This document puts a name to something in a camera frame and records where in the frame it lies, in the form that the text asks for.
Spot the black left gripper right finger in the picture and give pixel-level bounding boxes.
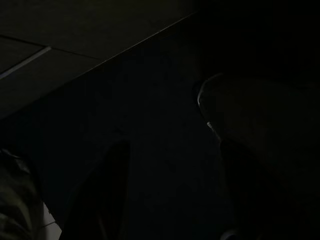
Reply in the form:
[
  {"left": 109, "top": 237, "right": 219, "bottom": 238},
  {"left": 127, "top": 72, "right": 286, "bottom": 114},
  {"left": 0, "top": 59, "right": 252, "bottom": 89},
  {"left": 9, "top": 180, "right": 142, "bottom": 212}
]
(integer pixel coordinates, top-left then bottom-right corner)
[{"left": 218, "top": 140, "right": 277, "bottom": 240}]

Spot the dark rounded robot foot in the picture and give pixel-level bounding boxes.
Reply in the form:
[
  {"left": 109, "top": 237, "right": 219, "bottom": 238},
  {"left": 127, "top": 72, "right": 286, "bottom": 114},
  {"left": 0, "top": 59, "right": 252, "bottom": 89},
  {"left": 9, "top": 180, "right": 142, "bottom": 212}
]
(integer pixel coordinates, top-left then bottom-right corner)
[{"left": 196, "top": 71, "right": 320, "bottom": 161}]

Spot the grey mottled cloth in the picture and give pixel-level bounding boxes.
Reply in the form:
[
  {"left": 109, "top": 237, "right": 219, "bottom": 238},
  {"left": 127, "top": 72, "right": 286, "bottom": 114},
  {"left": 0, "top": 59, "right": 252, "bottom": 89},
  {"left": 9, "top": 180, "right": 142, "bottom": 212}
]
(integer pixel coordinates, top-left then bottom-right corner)
[{"left": 0, "top": 147, "right": 47, "bottom": 240}]

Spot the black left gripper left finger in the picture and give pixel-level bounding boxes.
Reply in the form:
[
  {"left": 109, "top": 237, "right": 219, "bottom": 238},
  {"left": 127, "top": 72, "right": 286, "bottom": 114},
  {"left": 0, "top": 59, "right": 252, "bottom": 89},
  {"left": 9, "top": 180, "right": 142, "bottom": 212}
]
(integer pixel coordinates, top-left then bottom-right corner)
[{"left": 61, "top": 139, "right": 132, "bottom": 240}]

